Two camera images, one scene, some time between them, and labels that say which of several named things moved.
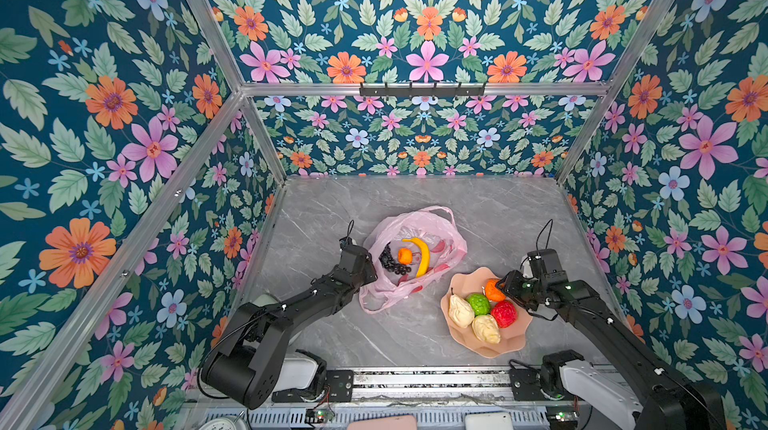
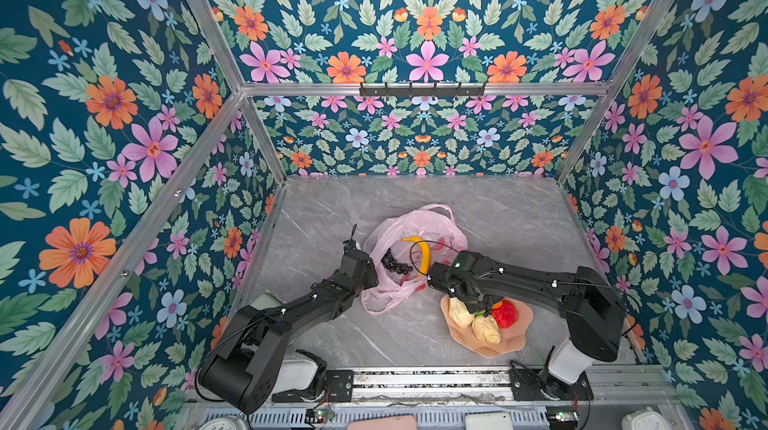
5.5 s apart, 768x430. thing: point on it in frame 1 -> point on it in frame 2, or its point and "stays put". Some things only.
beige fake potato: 486,329 stays put
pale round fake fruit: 460,311 stays put
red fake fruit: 504,313 stays put
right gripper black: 508,287 -> 487,305
